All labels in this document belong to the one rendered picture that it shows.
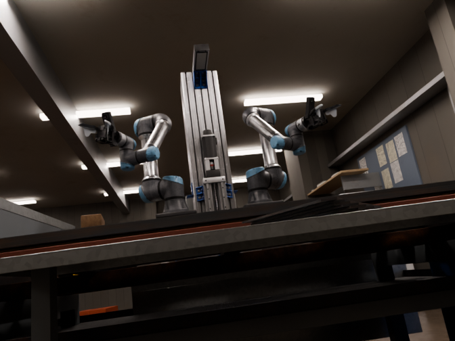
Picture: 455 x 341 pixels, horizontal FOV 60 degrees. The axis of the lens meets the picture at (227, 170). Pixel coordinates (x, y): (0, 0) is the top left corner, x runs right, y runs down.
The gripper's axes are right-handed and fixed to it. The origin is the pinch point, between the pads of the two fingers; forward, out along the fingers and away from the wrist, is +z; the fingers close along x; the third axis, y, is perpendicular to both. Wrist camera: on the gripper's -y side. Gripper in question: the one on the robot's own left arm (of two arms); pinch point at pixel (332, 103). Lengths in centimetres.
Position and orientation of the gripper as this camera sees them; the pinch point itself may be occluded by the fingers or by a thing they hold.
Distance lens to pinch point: 214.8
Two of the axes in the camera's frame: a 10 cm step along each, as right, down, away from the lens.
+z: 5.3, -2.9, -7.9
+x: -8.1, 0.9, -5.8
